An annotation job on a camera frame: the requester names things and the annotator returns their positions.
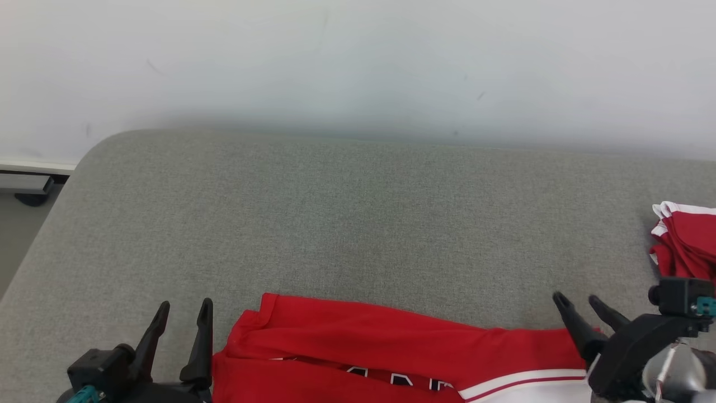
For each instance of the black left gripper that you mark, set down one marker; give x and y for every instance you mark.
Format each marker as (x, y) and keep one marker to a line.
(156, 393)

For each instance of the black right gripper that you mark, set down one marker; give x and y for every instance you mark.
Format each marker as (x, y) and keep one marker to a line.
(626, 352)

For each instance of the red Bulls 23 shorts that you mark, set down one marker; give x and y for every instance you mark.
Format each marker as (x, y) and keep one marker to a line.
(688, 240)

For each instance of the red and white jersey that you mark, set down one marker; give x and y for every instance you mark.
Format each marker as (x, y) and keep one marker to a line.
(363, 341)

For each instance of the black round foot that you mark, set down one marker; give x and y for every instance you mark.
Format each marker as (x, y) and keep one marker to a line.
(32, 199)

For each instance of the white baseboard strip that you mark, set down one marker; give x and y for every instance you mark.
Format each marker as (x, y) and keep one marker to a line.
(33, 166)

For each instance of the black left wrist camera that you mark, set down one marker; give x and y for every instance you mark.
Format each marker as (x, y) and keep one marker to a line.
(100, 366)

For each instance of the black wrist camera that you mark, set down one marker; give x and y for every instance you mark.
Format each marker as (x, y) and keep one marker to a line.
(677, 296)
(100, 366)

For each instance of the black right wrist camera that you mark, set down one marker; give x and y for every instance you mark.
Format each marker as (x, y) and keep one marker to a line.
(677, 296)

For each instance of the grey metal rail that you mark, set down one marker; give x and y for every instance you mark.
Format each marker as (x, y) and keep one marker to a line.
(25, 183)

